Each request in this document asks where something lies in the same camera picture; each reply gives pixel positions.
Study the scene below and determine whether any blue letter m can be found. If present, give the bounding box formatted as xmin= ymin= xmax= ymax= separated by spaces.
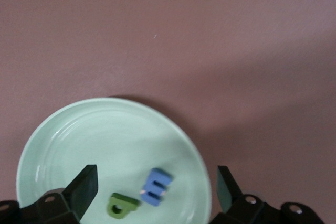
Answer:
xmin=140 ymin=167 xmax=174 ymax=207

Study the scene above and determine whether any brown table cover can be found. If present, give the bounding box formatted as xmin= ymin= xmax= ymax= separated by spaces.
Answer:
xmin=0 ymin=0 xmax=336 ymax=224

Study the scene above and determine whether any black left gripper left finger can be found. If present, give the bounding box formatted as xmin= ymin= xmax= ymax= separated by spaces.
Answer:
xmin=0 ymin=164 xmax=99 ymax=224

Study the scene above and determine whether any green plate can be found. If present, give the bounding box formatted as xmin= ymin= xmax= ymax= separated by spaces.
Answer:
xmin=15 ymin=97 xmax=213 ymax=224

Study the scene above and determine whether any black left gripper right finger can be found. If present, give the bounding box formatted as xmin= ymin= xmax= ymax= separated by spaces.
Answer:
xmin=209 ymin=165 xmax=328 ymax=224

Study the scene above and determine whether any green letter b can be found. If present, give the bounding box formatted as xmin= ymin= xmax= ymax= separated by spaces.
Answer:
xmin=107 ymin=192 xmax=140 ymax=221

